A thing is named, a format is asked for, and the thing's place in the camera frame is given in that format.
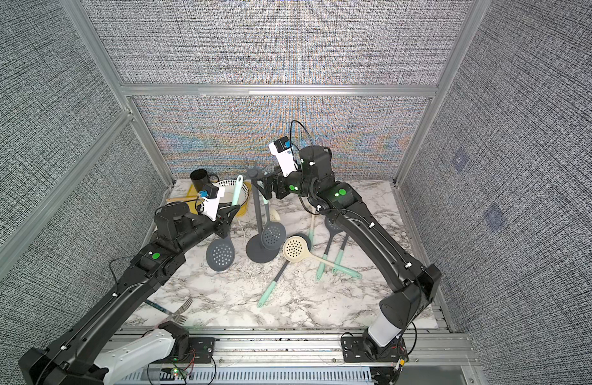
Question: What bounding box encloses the grey utensil rack stand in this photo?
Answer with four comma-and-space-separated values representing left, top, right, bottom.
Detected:
246, 168, 278, 264

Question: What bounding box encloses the cream skimmer mint handle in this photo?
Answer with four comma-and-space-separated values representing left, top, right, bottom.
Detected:
257, 233, 313, 308

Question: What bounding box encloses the grey skimmer lone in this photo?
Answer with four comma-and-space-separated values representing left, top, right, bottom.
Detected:
262, 197, 286, 250

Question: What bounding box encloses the grey skimmer back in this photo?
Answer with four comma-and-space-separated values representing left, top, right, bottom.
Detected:
334, 234, 350, 265

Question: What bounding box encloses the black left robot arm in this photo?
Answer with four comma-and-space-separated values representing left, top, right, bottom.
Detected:
18, 202, 240, 384

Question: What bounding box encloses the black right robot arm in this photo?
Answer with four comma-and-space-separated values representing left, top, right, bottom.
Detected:
252, 137, 442, 359

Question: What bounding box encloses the white bowl black rim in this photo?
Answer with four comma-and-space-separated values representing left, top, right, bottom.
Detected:
215, 179, 249, 207

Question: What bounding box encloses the cream slotted spatula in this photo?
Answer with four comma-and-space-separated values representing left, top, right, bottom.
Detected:
270, 209, 313, 249

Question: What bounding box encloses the yellow tray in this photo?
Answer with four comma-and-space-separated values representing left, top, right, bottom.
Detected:
186, 181, 251, 217

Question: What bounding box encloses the black mug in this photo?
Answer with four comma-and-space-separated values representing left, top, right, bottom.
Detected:
189, 168, 220, 193

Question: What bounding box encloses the metal fork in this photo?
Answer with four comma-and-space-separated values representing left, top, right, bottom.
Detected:
144, 297, 193, 325

